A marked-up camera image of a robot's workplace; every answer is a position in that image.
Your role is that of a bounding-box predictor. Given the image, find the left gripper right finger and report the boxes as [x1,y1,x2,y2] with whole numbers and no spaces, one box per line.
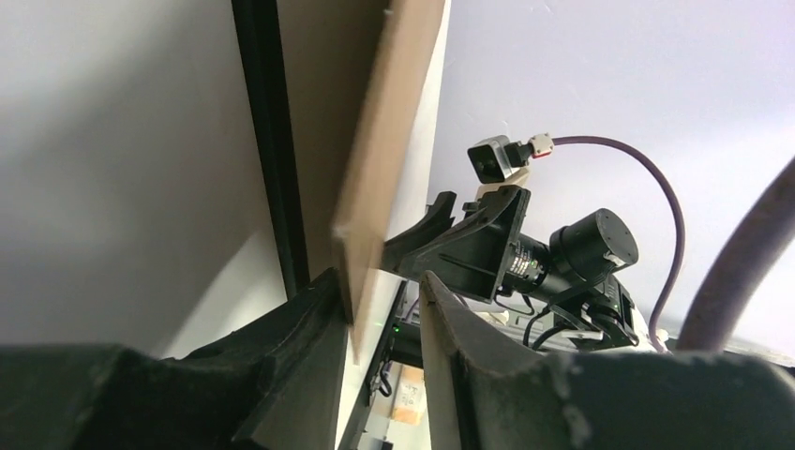
[419,272,794,449]

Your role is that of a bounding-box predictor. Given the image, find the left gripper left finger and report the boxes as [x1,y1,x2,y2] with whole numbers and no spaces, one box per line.
[1,269,347,449]

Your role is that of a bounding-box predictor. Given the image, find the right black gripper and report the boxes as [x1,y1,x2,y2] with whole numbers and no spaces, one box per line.
[380,185,531,303]

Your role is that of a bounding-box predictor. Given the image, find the brown cardboard backing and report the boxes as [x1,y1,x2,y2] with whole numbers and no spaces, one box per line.
[277,1,449,353]

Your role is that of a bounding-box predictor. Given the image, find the black picture frame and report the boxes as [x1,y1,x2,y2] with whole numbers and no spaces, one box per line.
[232,0,310,299]

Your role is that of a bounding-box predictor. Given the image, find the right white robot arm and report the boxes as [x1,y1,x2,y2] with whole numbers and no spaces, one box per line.
[381,186,640,351]

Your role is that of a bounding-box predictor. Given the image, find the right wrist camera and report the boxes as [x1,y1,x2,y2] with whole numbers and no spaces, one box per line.
[467,134,554,185]

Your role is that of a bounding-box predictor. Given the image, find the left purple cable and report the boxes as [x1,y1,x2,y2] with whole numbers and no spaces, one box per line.
[675,155,795,354]

